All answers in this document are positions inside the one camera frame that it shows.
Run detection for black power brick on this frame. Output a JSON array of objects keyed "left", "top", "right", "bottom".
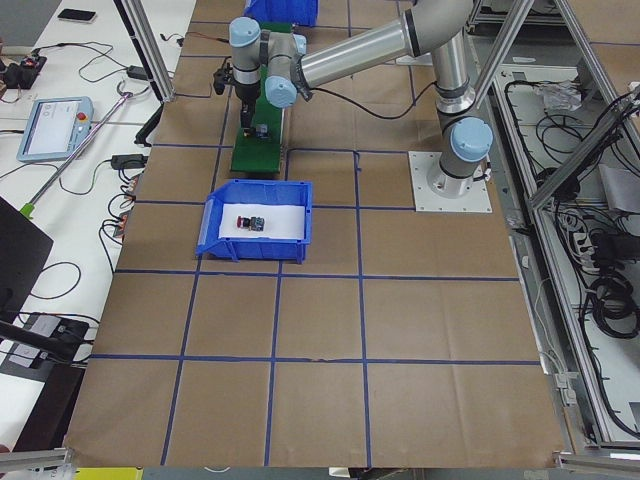
[{"left": 126, "top": 65, "right": 148, "bottom": 81}]

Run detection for blue plastic bin far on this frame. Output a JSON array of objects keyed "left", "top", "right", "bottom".
[{"left": 244, "top": 0, "right": 319, "bottom": 26}]

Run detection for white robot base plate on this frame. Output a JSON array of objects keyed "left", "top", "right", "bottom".
[{"left": 408, "top": 151, "right": 492, "bottom": 214}]

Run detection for black monitor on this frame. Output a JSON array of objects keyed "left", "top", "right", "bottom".
[{"left": 0, "top": 199, "right": 53, "bottom": 324}]

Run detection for black power adapter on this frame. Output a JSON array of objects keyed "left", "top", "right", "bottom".
[{"left": 110, "top": 154, "right": 148, "bottom": 170}]

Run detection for black smartphone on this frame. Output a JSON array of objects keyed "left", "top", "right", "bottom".
[{"left": 57, "top": 8, "right": 97, "bottom": 24}]

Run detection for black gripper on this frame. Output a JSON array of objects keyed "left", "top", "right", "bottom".
[{"left": 236, "top": 85, "right": 258, "bottom": 131}]

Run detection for blue plastic bin near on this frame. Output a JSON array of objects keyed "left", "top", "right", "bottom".
[{"left": 196, "top": 179, "right": 313, "bottom": 264}]

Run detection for aluminium frame post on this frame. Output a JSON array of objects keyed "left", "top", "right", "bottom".
[{"left": 113, "top": 0, "right": 175, "bottom": 103}]

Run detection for yellow push button switch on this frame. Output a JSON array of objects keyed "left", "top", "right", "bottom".
[{"left": 242, "top": 124, "right": 270, "bottom": 140}]

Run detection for green conveyor belt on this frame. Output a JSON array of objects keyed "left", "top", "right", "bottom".
[{"left": 229, "top": 16, "right": 298, "bottom": 174}]

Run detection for robot teach pendant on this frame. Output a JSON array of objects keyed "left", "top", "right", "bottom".
[{"left": 16, "top": 96, "right": 94, "bottom": 163}]

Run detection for metal reacher pole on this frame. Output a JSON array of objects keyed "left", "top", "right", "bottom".
[{"left": 20, "top": 80, "right": 149, "bottom": 220}]

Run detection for red push button switch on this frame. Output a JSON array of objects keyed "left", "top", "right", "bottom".
[{"left": 236, "top": 216, "right": 265, "bottom": 232}]

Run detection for blue plastic bin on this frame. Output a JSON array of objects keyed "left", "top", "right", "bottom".
[
  {"left": 196, "top": 179, "right": 313, "bottom": 264},
  {"left": 244, "top": 0, "right": 319, "bottom": 26}
]

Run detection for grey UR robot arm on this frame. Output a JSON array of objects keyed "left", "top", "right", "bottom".
[{"left": 214, "top": 1, "right": 476, "bottom": 133}]

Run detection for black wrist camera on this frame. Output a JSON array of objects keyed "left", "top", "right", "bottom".
[{"left": 212, "top": 63, "right": 233, "bottom": 95}]

